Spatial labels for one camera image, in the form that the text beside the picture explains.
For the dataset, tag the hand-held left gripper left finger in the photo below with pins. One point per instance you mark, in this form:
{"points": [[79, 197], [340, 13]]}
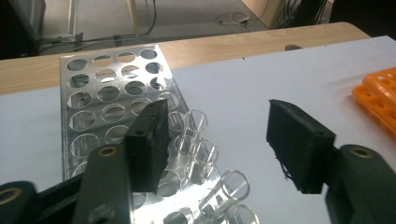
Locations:
{"points": [[146, 155]]}

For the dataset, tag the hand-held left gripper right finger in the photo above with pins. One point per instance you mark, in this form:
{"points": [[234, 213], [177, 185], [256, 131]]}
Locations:
{"points": [[299, 146]]}

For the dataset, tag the clear test tube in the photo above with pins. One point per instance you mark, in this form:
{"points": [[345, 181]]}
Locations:
{"points": [[194, 123], [204, 157], [241, 216], [232, 188]]}

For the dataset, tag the metal test tube rack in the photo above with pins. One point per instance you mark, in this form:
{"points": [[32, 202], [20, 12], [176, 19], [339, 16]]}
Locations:
{"points": [[102, 105]]}

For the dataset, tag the orange test tube rack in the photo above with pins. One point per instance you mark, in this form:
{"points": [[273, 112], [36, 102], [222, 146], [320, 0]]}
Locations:
{"points": [[378, 93]]}

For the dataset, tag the white board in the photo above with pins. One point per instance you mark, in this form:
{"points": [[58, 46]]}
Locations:
{"points": [[236, 81]]}

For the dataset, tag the black cabinet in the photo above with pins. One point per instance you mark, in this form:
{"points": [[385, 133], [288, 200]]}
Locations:
{"points": [[18, 25]]}

